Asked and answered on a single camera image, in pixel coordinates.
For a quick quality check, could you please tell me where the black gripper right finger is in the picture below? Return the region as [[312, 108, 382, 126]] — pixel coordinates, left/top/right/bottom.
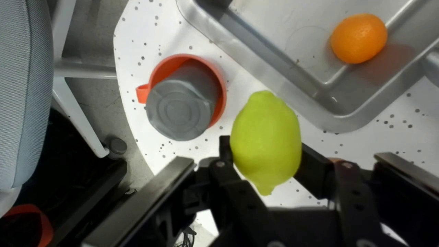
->
[[293, 142, 381, 247]]

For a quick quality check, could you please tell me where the pale blue rounded seat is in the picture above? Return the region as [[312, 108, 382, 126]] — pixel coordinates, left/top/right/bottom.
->
[[0, 0, 54, 216]]

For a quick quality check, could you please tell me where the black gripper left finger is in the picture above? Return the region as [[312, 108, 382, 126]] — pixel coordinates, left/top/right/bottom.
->
[[207, 134, 275, 247]]

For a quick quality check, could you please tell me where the white speckled toy kitchen countertop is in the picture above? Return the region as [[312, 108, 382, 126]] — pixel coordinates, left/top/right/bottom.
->
[[112, 0, 439, 247]]

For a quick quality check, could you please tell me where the red cup with gray lid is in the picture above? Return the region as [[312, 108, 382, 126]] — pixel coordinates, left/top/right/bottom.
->
[[134, 52, 228, 142]]

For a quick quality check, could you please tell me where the yellow toy lemon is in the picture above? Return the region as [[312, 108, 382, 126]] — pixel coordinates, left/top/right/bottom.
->
[[228, 89, 304, 197]]

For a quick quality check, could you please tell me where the orange toy fruit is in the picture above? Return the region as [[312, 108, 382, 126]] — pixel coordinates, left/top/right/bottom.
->
[[327, 12, 389, 65]]

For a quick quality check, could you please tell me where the white kitchen leg frame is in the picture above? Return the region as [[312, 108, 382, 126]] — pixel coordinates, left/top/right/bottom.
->
[[49, 0, 115, 159]]

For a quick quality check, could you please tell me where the silver toy kitchen sink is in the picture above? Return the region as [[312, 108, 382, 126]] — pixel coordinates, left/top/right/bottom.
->
[[175, 0, 439, 134]]

